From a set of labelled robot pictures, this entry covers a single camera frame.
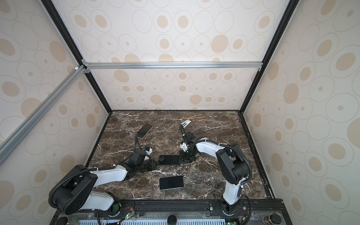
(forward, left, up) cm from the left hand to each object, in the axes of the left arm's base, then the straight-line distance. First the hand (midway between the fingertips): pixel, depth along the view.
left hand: (162, 162), depth 88 cm
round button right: (-29, -54, +7) cm, 62 cm away
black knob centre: (-30, -8, +7) cm, 32 cm away
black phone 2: (-11, -6, -5) cm, 13 cm away
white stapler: (+33, -15, -1) cm, 36 cm away
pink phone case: (+27, +12, -3) cm, 30 cm away
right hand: (+1, -12, -1) cm, 12 cm away
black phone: (+27, +17, -3) cm, 32 cm away
